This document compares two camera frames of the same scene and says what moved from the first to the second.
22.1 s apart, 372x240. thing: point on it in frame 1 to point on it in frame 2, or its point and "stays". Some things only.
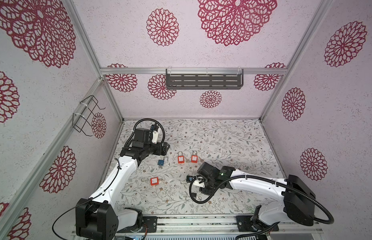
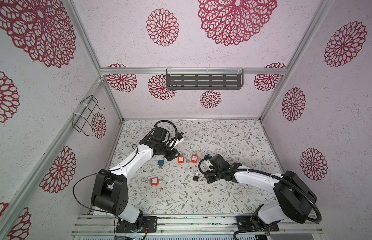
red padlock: (154, 181) stays
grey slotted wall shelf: (204, 79) stays
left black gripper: (164, 149) to (172, 155)
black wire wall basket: (82, 118) stays
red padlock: (181, 159) stays
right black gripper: (205, 191) to (209, 180)
